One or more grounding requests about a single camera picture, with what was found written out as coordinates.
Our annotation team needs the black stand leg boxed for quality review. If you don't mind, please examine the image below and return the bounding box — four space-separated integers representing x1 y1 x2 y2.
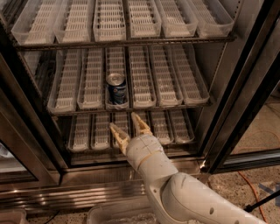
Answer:
244 190 280 213

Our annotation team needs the clear shelf tray top leftmost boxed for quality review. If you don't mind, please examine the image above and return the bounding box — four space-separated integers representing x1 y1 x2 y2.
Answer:
11 0 62 46

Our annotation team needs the fridge glass door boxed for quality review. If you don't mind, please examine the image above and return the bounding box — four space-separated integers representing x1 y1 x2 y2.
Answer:
196 0 280 174

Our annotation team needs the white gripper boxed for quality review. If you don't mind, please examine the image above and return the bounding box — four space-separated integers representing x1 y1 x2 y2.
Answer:
109 112 163 171

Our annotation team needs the clear shelf tray middle rightmost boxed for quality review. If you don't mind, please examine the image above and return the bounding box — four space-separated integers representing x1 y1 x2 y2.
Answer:
171 44 209 106

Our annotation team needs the clear shelf tray top rightmost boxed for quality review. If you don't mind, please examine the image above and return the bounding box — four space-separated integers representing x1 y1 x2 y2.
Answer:
187 0 234 38

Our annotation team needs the stainless steel fridge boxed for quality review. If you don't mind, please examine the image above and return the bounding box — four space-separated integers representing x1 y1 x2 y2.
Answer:
0 0 280 214

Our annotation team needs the clear plastic bin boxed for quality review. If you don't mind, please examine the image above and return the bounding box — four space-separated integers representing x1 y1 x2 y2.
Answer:
87 196 159 224

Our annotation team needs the clear shelf tray middle leftmost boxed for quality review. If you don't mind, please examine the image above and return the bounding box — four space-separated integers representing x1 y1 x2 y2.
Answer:
47 49 81 114

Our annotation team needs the orange cable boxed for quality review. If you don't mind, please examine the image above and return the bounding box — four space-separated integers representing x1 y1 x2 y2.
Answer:
237 171 269 224

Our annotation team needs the small clear container corner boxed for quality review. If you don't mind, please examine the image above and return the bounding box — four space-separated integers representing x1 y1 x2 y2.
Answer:
0 209 29 224

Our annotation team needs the blue pepsi can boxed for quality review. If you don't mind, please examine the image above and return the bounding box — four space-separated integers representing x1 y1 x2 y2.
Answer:
106 73 127 105

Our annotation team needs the clear shelf tray bottom leftmost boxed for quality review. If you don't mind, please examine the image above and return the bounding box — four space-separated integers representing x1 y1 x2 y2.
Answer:
68 115 90 153

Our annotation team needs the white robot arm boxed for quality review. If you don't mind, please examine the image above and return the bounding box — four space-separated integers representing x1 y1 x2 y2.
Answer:
110 113 266 224

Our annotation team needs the clear shelf tray bottom rightmost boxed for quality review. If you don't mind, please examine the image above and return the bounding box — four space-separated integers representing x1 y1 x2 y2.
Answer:
169 109 194 144

